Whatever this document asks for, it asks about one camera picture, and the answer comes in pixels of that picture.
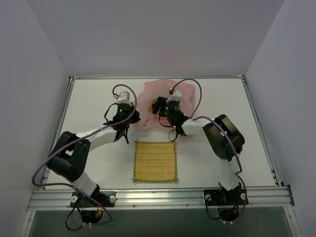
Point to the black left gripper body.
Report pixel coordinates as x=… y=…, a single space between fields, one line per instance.
x=134 y=116

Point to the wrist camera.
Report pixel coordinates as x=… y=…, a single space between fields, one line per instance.
x=124 y=98
x=175 y=95

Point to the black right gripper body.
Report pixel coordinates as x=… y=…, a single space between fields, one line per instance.
x=159 y=106

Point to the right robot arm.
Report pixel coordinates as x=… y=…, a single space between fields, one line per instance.
x=223 y=136

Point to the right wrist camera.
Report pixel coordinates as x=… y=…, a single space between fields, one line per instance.
x=175 y=95

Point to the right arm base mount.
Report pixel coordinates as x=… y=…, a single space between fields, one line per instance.
x=229 y=205

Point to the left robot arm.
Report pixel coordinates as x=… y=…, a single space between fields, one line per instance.
x=72 y=149

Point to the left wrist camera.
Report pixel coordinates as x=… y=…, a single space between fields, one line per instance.
x=124 y=98

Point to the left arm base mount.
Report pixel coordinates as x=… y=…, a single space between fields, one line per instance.
x=92 y=210

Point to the woven bamboo mat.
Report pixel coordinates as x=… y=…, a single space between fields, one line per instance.
x=155 y=162

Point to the aluminium table frame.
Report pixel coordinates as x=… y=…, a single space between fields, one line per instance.
x=177 y=209

